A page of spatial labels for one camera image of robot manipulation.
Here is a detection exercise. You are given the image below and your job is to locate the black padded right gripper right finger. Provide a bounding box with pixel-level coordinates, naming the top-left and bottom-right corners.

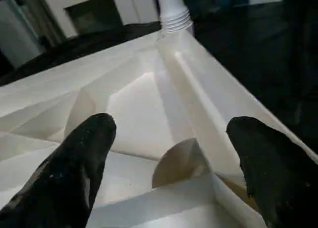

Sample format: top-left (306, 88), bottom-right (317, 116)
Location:
top-left (225, 116), bottom-right (318, 228)

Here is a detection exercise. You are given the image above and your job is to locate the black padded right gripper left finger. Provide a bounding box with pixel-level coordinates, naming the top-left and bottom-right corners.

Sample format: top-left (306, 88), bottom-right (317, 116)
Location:
top-left (0, 113), bottom-right (117, 228)

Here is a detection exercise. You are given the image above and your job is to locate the white plastic table top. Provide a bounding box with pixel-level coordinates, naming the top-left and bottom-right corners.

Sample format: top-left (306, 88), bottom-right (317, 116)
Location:
top-left (0, 26), bottom-right (318, 228)

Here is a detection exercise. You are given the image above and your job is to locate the white plastic table leg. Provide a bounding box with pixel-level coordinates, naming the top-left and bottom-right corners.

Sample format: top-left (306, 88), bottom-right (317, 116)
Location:
top-left (156, 0), bottom-right (194, 34)

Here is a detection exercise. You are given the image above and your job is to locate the white glass-door cabinet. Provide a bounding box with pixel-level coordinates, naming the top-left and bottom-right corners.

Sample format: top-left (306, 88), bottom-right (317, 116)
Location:
top-left (41, 0), bottom-right (162, 39)

